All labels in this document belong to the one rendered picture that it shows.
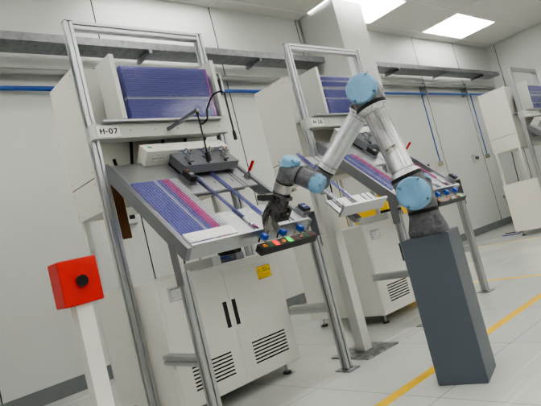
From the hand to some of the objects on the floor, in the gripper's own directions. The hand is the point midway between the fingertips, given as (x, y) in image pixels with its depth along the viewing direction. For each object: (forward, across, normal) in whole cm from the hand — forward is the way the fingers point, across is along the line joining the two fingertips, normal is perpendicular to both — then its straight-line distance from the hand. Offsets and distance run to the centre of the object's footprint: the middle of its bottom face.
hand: (266, 229), depth 217 cm
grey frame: (+75, -3, -25) cm, 79 cm away
